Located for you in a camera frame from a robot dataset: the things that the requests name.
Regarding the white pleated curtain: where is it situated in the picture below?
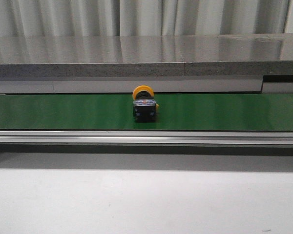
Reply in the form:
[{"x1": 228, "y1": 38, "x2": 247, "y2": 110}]
[{"x1": 0, "y1": 0, "x2": 290, "y2": 37}]

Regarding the aluminium conveyor front rail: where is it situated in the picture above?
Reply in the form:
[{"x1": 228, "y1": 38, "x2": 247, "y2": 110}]
[{"x1": 0, "y1": 130, "x2": 293, "y2": 147}]

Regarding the green conveyor belt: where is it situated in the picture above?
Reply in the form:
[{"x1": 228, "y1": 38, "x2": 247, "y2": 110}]
[{"x1": 0, "y1": 94, "x2": 293, "y2": 131}]

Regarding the aluminium conveyor rear rail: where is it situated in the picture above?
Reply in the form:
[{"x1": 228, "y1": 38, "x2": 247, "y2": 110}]
[{"x1": 0, "y1": 75, "x2": 293, "y2": 94}]

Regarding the grey stone counter slab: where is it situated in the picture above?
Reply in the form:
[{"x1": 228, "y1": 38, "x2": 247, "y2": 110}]
[{"x1": 0, "y1": 34, "x2": 293, "y2": 78}]

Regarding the yellow push button switch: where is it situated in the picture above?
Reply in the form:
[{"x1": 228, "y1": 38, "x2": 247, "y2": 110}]
[{"x1": 132, "y1": 85, "x2": 159, "y2": 122}]

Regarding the aluminium conveyor rail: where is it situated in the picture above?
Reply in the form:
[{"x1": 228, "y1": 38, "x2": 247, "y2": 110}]
[
  {"x1": 0, "y1": 130, "x2": 293, "y2": 147},
  {"x1": 0, "y1": 75, "x2": 293, "y2": 94}
]

